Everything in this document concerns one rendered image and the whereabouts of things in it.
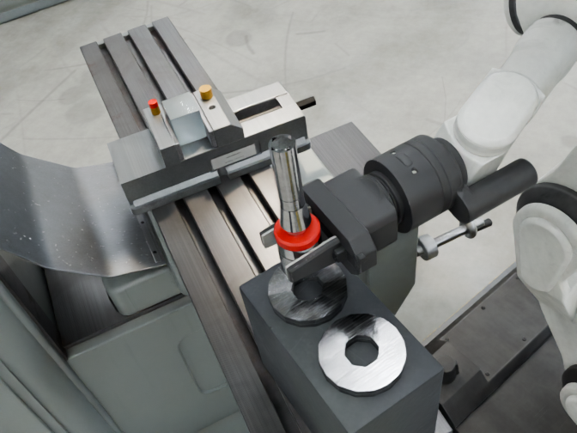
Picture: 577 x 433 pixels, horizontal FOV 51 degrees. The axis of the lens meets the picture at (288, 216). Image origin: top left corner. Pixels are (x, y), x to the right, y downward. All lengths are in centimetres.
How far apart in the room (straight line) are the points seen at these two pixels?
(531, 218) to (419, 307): 115
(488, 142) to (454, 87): 216
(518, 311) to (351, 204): 76
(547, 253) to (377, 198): 35
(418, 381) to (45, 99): 281
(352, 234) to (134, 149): 61
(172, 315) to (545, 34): 83
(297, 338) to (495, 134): 30
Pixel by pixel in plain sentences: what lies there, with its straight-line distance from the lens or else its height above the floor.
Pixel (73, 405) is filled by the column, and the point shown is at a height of 62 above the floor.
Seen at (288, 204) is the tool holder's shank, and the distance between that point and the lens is 57.
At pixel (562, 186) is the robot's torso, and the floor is 106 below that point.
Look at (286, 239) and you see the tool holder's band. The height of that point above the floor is 123.
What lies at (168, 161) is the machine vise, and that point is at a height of 101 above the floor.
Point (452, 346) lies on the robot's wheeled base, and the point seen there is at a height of 61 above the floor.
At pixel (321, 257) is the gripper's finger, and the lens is 61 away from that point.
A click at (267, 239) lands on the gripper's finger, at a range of 64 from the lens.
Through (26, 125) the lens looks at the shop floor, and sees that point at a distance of 314.
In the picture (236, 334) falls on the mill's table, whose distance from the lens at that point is 91.
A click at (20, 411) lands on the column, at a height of 70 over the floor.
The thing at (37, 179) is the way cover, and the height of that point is 94.
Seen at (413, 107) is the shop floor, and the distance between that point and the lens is 270.
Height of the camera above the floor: 169
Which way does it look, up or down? 48 degrees down
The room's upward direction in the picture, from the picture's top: 10 degrees counter-clockwise
